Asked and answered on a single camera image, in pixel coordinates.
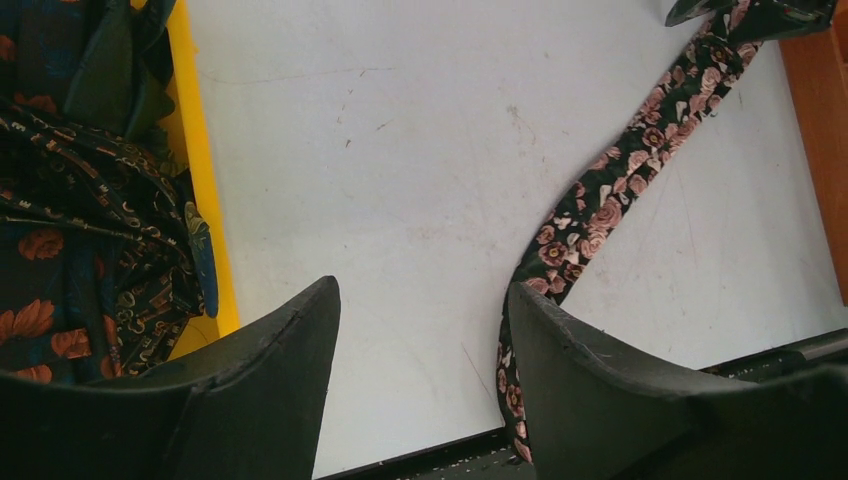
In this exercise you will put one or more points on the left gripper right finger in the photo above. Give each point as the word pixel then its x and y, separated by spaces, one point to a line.
pixel 599 408

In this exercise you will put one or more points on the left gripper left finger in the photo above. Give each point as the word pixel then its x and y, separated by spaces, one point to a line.
pixel 247 406

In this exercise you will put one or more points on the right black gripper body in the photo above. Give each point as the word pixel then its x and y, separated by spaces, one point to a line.
pixel 751 21

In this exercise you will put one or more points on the pink rose floral tie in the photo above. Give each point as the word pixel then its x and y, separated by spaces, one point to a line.
pixel 590 209

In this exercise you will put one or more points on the pile of dark ties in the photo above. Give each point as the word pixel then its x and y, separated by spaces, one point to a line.
pixel 105 257

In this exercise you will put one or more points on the brown compartment tray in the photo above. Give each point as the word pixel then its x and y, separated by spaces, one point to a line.
pixel 816 69

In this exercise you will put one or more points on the yellow plastic bin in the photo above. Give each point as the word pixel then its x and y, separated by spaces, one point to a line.
pixel 189 140

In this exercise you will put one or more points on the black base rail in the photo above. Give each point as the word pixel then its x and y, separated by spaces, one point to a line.
pixel 487 455

